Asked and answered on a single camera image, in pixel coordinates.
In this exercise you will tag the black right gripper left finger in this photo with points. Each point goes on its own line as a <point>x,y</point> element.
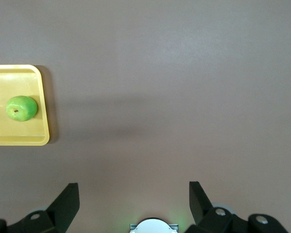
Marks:
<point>60,213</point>

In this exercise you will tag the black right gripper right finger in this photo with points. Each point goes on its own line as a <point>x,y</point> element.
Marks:
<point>201,208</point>

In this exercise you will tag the green apple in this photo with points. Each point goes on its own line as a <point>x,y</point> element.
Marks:
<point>21,108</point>

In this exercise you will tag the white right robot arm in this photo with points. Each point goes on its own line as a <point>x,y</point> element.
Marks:
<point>154,227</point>

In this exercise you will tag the yellow plastic tray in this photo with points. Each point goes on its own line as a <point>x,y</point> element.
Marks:
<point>14,82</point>

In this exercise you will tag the brown table mat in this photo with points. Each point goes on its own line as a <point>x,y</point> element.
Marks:
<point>160,72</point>

